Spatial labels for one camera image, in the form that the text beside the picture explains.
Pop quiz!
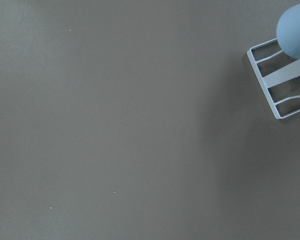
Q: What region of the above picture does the light blue cup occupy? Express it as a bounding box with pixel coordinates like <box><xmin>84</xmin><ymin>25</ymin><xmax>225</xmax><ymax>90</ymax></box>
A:
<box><xmin>276</xmin><ymin>3</ymin><xmax>300</xmax><ymax>59</ymax></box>

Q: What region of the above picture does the white wire cup rack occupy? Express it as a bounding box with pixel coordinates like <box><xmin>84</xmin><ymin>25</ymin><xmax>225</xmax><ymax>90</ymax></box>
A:
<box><xmin>246</xmin><ymin>38</ymin><xmax>300</xmax><ymax>120</ymax></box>

